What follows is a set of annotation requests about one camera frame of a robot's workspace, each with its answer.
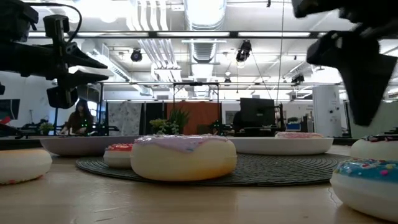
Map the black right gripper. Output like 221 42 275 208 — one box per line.
291 0 398 127

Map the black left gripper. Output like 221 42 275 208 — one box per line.
0 14 110 109

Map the red frosted donut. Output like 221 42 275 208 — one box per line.
103 142 135 170

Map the chocolate frosted donut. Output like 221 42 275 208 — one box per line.
349 134 398 161

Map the lilac frosted donut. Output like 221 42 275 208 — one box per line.
130 134 238 182

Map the blue frosted donut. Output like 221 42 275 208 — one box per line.
330 158 398 223

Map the person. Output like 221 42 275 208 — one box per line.
58 98 95 136
233 111 247 134

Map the black ceiling spotlight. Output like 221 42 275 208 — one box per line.
235 39 253 63
291 73 306 85
130 47 144 63

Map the patterned grey curtain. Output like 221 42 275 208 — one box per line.
106 101 143 136

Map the small background potted plant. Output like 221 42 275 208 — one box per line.
38 121 55 136

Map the white pillar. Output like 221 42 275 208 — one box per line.
312 85 343 138

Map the lilac plate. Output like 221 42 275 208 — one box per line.
39 135 141 157

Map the pink frosted donut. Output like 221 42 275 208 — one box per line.
274 131 325 140

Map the green potted plant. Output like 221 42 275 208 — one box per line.
149 108 191 136

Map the black computer monitor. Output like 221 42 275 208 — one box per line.
239 97 276 127

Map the orange frosted donut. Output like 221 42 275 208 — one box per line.
0 148 53 185

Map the white plate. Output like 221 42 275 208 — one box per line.
228 136 335 156

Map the orange partition panel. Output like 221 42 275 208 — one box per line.
165 101 223 136

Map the round grey woven mat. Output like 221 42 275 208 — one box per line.
75 152 353 188

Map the black camera cable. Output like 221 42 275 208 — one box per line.
23 2 83 43

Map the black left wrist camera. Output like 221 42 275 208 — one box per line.
0 0 40 43

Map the black background stand frame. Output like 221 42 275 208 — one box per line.
172 82 221 135

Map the black aluminium table frame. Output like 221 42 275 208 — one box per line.
0 30 398 151

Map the silver ventilation duct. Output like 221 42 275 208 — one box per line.
182 0 228 65

